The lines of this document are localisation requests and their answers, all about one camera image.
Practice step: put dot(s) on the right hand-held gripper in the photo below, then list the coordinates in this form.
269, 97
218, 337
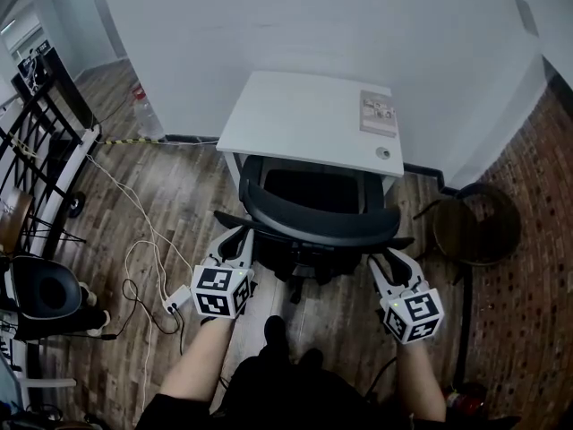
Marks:
414, 314

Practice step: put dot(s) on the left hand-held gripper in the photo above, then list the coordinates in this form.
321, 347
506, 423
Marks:
215, 291

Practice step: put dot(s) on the black office chair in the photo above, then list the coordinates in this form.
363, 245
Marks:
313, 222

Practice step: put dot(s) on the person's right forearm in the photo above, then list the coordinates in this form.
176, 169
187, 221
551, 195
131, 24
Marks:
421, 379

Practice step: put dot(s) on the person's left forearm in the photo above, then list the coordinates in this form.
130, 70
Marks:
201, 361

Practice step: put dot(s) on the white desk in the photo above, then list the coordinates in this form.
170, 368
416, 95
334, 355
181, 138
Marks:
295, 114

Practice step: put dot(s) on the black round-back chair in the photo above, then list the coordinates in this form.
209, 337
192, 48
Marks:
45, 289

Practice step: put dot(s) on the brown wooden chair seat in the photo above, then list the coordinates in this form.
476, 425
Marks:
13, 220

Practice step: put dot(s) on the white power adapter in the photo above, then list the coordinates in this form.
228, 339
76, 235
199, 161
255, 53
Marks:
177, 299

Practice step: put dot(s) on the black metal pole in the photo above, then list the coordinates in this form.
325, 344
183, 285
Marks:
463, 329

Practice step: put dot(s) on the round dark wooden stool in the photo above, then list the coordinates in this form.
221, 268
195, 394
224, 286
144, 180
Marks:
474, 224

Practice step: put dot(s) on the person's black shoe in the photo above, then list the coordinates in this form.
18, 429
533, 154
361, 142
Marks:
274, 332
311, 357

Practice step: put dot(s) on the red fire extinguisher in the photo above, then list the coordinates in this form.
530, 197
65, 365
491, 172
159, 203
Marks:
465, 399

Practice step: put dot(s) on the clear plastic water bottle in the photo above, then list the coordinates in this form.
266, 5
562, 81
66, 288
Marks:
147, 117

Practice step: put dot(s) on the grey printed booklet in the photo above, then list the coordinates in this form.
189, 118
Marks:
378, 112

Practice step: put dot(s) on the person's black clothing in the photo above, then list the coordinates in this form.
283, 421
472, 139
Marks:
291, 397

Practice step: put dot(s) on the black caster wheel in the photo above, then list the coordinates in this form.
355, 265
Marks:
76, 204

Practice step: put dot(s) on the black metal railing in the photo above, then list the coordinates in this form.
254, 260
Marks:
40, 150

